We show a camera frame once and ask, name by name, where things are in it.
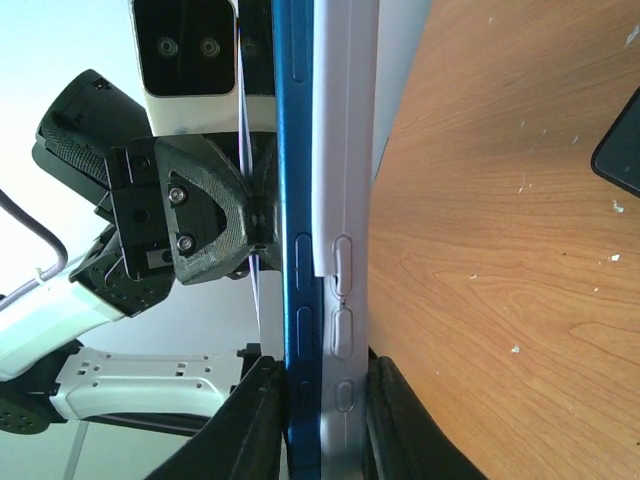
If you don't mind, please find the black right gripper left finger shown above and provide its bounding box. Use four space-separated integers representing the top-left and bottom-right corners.
147 357 285 480

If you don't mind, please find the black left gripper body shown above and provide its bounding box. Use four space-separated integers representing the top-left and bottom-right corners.
103 137 174 280

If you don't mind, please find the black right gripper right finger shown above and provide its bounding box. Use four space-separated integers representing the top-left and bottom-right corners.
364 355 486 479

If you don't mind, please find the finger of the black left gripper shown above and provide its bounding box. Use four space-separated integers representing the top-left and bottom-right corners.
154 134 280 285

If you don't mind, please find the blue phone black screen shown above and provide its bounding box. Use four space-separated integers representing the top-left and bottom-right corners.
273 1 322 479

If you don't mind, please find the lavender phone case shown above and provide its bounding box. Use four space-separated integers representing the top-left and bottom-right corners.
311 1 379 479

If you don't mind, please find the purple phone black screen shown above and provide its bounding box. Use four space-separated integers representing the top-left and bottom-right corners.
591 89 640 197

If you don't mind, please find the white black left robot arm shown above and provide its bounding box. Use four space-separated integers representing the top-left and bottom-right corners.
1 70 284 479

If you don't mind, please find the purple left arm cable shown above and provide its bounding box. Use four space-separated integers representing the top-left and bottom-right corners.
0 188 69 301

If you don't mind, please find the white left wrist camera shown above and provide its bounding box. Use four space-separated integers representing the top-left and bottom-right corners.
130 0 276 136

